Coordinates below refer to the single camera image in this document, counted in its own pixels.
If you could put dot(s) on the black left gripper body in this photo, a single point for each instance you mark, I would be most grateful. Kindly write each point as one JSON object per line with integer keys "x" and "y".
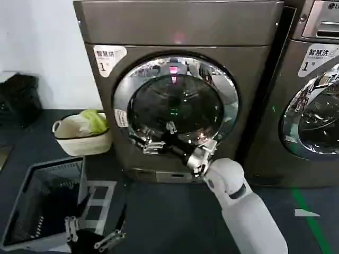
{"x": 84, "y": 242}

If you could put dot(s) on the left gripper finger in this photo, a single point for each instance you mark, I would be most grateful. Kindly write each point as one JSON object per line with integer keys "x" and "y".
{"x": 116, "y": 235}
{"x": 72, "y": 227}

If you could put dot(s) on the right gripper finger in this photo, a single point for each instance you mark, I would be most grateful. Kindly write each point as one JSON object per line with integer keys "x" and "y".
{"x": 171, "y": 127}
{"x": 155, "y": 147}

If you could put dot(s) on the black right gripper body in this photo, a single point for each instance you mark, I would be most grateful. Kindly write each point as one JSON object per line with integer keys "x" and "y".
{"x": 176, "y": 148}

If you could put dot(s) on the round glass dryer door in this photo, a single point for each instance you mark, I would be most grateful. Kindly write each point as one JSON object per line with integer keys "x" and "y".
{"x": 148, "y": 105}

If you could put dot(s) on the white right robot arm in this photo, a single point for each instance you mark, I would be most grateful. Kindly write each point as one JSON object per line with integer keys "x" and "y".
{"x": 243, "y": 211}

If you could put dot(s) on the small white warning sticker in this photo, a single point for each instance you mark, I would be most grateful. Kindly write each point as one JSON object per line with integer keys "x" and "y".
{"x": 121, "y": 118}

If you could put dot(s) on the grey plastic laundry basket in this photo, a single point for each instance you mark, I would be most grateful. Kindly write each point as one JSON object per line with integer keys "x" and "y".
{"x": 23, "y": 190}

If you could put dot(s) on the light green cloth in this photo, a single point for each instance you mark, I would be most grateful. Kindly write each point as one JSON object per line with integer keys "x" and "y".
{"x": 95, "y": 120}

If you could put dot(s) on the white woven laundry basket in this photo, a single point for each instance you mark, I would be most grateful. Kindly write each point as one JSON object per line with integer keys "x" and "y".
{"x": 84, "y": 144}

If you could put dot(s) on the white cloth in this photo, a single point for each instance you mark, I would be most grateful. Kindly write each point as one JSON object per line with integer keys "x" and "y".
{"x": 80, "y": 127}

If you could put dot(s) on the white number sticker on dryer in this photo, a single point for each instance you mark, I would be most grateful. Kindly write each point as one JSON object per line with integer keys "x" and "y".
{"x": 108, "y": 59}

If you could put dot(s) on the grey front-load dryer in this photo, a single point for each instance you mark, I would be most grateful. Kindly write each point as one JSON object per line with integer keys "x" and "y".
{"x": 185, "y": 31}

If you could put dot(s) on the grey front-load washing machine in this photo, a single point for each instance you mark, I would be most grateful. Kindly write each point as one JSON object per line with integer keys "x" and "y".
{"x": 288, "y": 87}

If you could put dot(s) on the round glass washer door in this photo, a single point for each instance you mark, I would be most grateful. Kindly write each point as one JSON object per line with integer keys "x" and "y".
{"x": 312, "y": 127}

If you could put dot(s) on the white number sticker on washer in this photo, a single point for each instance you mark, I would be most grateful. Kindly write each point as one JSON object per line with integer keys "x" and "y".
{"x": 315, "y": 59}

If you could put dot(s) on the silver detergent drawer panel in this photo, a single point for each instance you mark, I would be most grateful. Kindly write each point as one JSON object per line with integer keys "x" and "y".
{"x": 321, "y": 16}

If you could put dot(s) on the grey slotted frame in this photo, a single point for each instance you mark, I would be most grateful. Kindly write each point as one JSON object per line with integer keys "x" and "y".
{"x": 91, "y": 211}

